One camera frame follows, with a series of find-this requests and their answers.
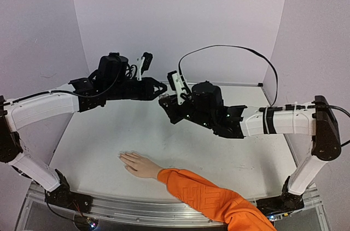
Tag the mannequin hand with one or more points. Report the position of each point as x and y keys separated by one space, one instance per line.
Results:
x=140 y=166

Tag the aluminium table rail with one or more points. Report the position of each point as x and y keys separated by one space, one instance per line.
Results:
x=222 y=84

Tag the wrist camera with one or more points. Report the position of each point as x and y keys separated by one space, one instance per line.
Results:
x=177 y=84
x=143 y=64

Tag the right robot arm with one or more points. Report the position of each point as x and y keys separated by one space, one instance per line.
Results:
x=204 y=106

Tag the nail polish bottle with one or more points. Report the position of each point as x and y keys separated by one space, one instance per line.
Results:
x=164 y=98

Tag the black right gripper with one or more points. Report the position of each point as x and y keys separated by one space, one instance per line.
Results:
x=176 y=104

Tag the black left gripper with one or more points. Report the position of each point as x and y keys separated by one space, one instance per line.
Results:
x=151 y=83

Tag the orange sleeve forearm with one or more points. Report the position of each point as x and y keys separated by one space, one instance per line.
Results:
x=217 y=204

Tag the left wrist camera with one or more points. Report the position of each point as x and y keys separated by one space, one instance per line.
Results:
x=143 y=64

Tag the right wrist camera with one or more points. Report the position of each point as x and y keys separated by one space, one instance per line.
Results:
x=177 y=84

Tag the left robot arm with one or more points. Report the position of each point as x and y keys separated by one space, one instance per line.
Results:
x=114 y=79

